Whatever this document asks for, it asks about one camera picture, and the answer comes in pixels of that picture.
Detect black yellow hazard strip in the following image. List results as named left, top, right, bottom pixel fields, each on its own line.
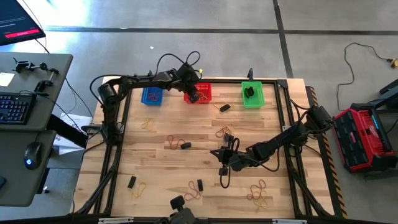
left=306, top=86, right=348, bottom=218

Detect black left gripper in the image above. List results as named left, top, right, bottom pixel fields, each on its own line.
left=182, top=77, right=201, bottom=104

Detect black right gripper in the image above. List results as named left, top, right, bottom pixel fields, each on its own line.
left=210, top=135, right=249, bottom=176

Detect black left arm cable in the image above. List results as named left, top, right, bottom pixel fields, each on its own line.
left=154, top=50, right=201, bottom=75

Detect black aluminium table frame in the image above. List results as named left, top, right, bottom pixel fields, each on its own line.
left=70, top=77, right=336, bottom=218

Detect black desk clamp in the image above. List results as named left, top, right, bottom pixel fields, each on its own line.
left=33, top=68, right=60, bottom=94
left=12, top=57, right=49, bottom=74

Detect green plastic basket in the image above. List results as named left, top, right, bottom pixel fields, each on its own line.
left=241, top=81, right=266, bottom=110

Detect black metal stand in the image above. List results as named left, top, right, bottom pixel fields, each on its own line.
left=368, top=77, right=398, bottom=110

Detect white sticky note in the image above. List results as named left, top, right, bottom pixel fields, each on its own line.
left=0, top=72, right=16, bottom=87

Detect black computer monitor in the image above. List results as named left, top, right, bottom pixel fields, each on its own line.
left=0, top=0, right=47, bottom=47

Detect black leader arm handle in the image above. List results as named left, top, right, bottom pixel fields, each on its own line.
left=169, top=195, right=197, bottom=224

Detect blue plastic basket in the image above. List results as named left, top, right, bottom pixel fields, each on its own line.
left=141, top=86, right=165, bottom=106

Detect grey desk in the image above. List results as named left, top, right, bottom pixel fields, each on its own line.
left=0, top=52, right=88, bottom=208

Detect red black tool case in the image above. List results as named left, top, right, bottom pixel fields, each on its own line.
left=331, top=102, right=398, bottom=174

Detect backlit black keyboard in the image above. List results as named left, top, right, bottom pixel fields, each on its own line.
left=0, top=92, right=37, bottom=126

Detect black floor cable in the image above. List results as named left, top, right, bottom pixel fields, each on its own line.
left=336, top=42, right=392, bottom=111

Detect black computer mouse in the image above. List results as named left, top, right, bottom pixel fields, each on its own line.
left=23, top=142, right=43, bottom=171

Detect red plastic basket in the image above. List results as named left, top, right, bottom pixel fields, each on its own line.
left=183, top=82, right=213, bottom=105

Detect white paper sheet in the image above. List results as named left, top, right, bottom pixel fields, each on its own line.
left=52, top=112, right=94, bottom=156

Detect white metal bracket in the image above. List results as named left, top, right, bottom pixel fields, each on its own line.
left=98, top=217, right=134, bottom=224
left=272, top=218, right=308, bottom=224

